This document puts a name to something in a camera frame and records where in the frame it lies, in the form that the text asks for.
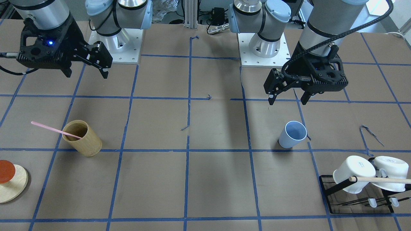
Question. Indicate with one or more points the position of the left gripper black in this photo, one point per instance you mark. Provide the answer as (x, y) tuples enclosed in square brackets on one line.
[(301, 68)]

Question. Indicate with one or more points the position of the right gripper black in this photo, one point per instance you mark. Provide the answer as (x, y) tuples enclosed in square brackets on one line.
[(73, 38)]

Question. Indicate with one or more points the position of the light blue plastic cup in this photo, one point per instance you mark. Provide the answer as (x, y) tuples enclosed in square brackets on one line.
[(293, 133)]

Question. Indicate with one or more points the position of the pink chopstick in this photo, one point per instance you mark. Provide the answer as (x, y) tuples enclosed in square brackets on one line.
[(53, 129)]

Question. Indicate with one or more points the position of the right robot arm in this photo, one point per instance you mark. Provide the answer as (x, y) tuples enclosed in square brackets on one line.
[(107, 17)]

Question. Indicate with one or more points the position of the bamboo chopstick holder cup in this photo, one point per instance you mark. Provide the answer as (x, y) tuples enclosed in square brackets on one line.
[(89, 144)]

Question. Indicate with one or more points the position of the white mug near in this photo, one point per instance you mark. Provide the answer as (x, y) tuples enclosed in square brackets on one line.
[(353, 166)]

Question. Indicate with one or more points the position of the white mug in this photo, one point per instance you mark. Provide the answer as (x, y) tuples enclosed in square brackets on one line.
[(353, 166), (392, 168)]

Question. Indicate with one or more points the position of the white mug far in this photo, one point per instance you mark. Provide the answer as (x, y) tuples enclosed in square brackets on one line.
[(392, 168)]

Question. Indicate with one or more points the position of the wooden mug tree stand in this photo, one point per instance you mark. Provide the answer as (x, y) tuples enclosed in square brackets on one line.
[(14, 187)]

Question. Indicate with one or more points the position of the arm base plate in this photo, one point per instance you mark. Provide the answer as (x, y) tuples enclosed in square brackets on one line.
[(247, 54), (128, 48)]

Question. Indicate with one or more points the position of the aluminium frame post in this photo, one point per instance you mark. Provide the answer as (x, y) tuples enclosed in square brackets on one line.
[(191, 8)]

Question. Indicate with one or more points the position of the wooden dowel rack handle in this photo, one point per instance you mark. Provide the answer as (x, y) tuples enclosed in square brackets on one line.
[(379, 180)]

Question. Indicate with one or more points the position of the black wire mug rack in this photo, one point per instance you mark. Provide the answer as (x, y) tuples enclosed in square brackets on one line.
[(359, 197)]

